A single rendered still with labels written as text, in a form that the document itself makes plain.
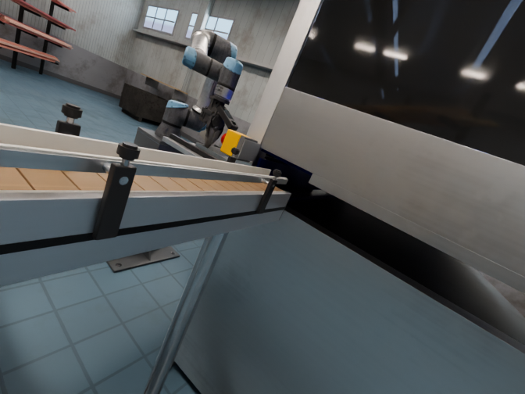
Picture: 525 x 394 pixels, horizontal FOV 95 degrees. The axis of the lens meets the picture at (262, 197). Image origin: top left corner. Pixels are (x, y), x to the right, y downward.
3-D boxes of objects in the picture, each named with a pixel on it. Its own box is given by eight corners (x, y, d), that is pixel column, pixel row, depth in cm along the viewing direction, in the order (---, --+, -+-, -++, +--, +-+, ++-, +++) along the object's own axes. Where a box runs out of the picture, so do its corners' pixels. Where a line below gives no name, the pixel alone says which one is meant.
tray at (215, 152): (286, 188, 108) (289, 180, 108) (255, 187, 86) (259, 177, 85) (231, 158, 123) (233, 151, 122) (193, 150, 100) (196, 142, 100)
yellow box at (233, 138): (249, 162, 77) (258, 141, 75) (236, 159, 71) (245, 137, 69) (232, 153, 80) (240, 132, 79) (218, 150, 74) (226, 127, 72)
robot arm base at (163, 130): (149, 130, 148) (154, 115, 145) (170, 136, 161) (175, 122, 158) (163, 139, 141) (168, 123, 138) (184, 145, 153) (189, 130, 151)
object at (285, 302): (394, 310, 242) (446, 235, 221) (383, 653, 62) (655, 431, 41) (308, 253, 285) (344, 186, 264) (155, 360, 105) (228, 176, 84)
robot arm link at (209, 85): (182, 122, 157) (214, 31, 133) (205, 130, 163) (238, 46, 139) (181, 128, 147) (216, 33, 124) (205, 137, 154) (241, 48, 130)
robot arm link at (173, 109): (162, 117, 151) (169, 96, 148) (183, 126, 157) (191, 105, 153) (161, 119, 140) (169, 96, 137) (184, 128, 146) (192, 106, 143)
